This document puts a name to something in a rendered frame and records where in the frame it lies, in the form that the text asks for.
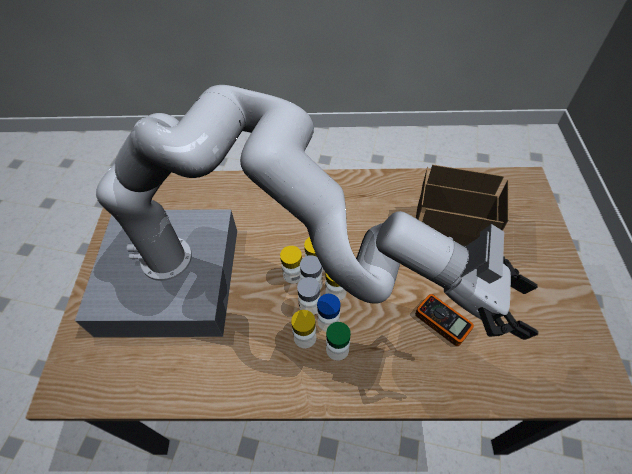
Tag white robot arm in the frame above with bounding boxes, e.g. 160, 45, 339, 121
96, 85, 504, 304

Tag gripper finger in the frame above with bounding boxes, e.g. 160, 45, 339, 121
503, 256, 537, 294
478, 307, 538, 340

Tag orange digital multimeter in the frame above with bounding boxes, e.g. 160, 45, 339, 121
415, 294, 474, 346

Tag clear bottle with green cap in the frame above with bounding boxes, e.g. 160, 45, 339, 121
326, 322, 351, 361

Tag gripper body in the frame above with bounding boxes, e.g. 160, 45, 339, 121
443, 264, 511, 320

